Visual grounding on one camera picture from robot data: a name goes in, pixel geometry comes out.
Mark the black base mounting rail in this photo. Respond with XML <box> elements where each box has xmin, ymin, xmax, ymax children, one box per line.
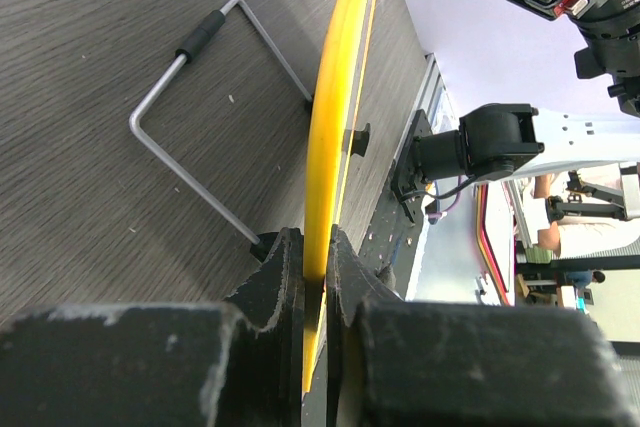
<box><xmin>359</xmin><ymin>109</ymin><xmax>431</xmax><ymax>299</ymax></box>

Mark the metal wire whiteboard stand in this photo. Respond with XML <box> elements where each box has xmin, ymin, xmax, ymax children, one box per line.
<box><xmin>128</xmin><ymin>0</ymin><xmax>312</xmax><ymax>260</ymax></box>

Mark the orange framed whiteboard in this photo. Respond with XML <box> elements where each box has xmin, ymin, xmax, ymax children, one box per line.
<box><xmin>299</xmin><ymin>0</ymin><xmax>640</xmax><ymax>393</ymax></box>

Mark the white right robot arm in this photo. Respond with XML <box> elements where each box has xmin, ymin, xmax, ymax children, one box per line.
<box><xmin>391</xmin><ymin>0</ymin><xmax>639</xmax><ymax>221</ymax></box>

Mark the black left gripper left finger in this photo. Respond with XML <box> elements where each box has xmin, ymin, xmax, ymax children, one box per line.
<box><xmin>1</xmin><ymin>229</ymin><xmax>304</xmax><ymax>426</ymax></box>

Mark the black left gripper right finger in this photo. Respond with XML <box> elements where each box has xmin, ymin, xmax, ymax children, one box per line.
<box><xmin>326</xmin><ymin>229</ymin><xmax>639</xmax><ymax>426</ymax></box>

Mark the person in background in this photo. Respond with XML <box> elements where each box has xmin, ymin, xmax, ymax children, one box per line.
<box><xmin>523</xmin><ymin>163</ymin><xmax>639</xmax><ymax>289</ymax></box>

